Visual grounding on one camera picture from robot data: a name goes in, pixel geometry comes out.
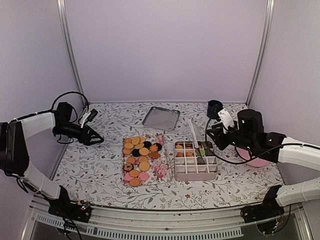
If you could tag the silver white tongs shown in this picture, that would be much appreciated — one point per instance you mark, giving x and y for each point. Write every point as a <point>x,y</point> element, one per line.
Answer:
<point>199,143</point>

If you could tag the silver tin lid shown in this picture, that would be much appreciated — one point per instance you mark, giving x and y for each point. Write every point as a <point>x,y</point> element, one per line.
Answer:
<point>161,118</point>

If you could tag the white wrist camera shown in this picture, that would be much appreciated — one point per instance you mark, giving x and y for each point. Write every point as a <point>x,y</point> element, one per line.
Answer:
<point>226,122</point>
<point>87,117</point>

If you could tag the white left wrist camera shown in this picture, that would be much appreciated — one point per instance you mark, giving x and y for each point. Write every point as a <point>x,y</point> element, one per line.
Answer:
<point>87,117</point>

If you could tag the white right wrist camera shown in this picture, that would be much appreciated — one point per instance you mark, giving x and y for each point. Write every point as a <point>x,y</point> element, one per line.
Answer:
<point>226,122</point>

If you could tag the orange leaf cookie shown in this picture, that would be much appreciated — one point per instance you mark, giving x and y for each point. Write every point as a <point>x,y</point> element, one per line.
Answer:
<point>179,146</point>

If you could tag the pink sandwich cookie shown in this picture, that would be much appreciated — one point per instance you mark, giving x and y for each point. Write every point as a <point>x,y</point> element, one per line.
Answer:
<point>143,176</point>

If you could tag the aluminium frame post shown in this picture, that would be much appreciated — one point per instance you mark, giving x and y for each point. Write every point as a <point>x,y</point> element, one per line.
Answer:
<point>62,13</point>
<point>267,24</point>

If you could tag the pink plate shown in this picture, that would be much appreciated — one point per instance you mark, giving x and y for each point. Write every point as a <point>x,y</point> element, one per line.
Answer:
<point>257,163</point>

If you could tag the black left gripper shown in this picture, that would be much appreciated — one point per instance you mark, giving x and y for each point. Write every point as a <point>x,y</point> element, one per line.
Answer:
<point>85,137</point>

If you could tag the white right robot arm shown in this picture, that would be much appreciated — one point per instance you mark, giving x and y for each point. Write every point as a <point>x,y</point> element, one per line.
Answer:
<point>247,133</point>

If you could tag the front aluminium rail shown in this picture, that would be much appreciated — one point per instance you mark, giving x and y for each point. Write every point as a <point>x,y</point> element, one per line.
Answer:
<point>112,223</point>

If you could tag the floral rectangular tray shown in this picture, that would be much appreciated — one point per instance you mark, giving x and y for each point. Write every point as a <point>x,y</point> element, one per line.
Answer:
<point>147,153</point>

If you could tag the right aluminium frame post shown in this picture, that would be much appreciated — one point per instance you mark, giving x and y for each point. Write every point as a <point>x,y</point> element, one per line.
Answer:
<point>267,24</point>

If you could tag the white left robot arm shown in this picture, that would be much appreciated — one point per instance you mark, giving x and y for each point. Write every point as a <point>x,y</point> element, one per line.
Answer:
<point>15,160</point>

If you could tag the pink divided cookie tin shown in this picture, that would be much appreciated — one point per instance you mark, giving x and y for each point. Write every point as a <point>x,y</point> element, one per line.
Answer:
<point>186,168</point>

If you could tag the left aluminium frame post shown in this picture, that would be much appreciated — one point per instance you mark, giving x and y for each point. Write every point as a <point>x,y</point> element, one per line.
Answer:
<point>62,13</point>

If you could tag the dark blue mug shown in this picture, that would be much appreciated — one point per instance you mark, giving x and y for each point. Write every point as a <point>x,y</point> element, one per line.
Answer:
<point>213,107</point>

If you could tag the green sandwich cookie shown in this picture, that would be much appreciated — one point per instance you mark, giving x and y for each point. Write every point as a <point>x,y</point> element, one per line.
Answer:
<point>202,152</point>

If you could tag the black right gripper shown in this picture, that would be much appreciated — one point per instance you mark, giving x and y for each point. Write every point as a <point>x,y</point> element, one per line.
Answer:
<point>217,132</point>

